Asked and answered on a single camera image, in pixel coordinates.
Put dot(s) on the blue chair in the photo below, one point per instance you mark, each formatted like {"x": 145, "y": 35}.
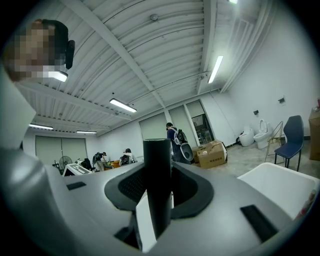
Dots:
{"x": 292, "y": 135}

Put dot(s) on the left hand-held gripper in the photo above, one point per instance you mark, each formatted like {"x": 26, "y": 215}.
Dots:
{"x": 75, "y": 170}

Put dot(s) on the short white window blind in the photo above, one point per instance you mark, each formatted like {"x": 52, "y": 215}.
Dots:
{"x": 195, "y": 108}

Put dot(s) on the gray backpack rig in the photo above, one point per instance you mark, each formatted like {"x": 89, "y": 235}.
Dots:
{"x": 185, "y": 147}

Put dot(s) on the black head-worn camera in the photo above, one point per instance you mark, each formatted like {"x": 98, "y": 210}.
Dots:
{"x": 70, "y": 53}

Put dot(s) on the white open-lid toilet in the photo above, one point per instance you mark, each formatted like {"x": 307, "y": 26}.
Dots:
{"x": 261, "y": 136}

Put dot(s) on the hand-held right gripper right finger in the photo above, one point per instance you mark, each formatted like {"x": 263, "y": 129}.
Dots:
{"x": 225, "y": 217}

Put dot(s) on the white oval toilet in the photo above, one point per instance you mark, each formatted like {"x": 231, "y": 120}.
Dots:
{"x": 246, "y": 137}

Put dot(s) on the round smoke detector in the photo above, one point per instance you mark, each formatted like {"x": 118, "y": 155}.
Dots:
{"x": 154, "y": 17}

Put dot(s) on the white bathtub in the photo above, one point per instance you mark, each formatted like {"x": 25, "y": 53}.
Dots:
{"x": 275, "y": 185}

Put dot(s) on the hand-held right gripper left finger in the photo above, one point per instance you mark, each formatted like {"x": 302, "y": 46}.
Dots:
{"x": 95, "y": 200}

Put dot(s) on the double white window blind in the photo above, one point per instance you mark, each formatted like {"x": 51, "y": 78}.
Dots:
{"x": 60, "y": 150}

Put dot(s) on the large cardboard box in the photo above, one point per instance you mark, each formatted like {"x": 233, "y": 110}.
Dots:
{"x": 211, "y": 155}

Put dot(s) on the pink item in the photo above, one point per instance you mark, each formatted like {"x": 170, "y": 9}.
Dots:
{"x": 306, "y": 205}

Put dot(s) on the black wall holder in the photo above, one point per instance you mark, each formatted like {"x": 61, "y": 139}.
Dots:
{"x": 256, "y": 112}
{"x": 281, "y": 100}

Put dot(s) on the black cylinder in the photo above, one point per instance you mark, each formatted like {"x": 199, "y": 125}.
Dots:
{"x": 157, "y": 162}

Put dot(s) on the person's head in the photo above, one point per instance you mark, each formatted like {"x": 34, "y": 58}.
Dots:
{"x": 32, "y": 50}

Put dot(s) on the dark glass window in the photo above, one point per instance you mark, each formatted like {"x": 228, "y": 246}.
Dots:
{"x": 202, "y": 130}

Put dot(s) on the black floor fan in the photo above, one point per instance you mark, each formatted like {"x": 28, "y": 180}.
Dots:
{"x": 65, "y": 161}

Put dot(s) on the narrow white window blind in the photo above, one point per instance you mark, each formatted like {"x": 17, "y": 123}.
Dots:
{"x": 178, "y": 117}

